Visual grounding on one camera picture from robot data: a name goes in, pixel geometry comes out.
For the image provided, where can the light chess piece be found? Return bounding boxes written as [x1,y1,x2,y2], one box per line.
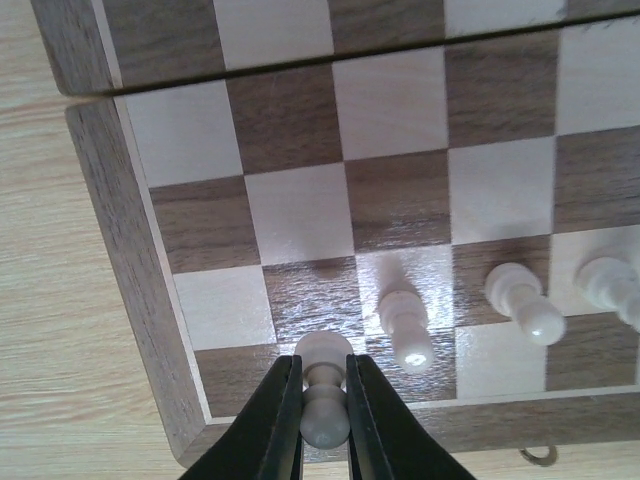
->
[294,331,353,450]
[378,290,435,374]
[574,257,639,331]
[484,262,566,346]

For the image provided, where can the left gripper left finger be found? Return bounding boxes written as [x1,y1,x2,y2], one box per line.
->
[178,355,304,479]

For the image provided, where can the wooden chess board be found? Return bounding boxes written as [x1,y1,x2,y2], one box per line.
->
[32,1,639,462]

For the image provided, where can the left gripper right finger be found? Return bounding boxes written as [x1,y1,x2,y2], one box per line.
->
[346,354,463,479]

